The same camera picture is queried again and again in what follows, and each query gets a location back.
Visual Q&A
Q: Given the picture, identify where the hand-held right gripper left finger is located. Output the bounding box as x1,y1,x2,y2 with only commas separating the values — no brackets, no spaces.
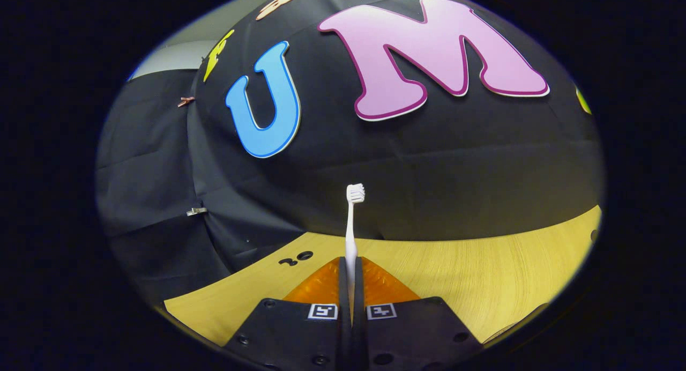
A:
222,256,352,371

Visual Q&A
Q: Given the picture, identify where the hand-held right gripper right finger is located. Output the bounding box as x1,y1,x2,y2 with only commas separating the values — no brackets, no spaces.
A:
354,256,483,371

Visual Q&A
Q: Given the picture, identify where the white toothbrush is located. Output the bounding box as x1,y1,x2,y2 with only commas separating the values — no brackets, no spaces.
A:
345,183,366,313

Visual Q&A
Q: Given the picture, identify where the yellow wooden desktop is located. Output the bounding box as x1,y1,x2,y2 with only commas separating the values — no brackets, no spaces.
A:
163,205,602,347

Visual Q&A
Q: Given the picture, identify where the black backdrop cloth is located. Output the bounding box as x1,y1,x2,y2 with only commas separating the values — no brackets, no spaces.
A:
96,0,606,307

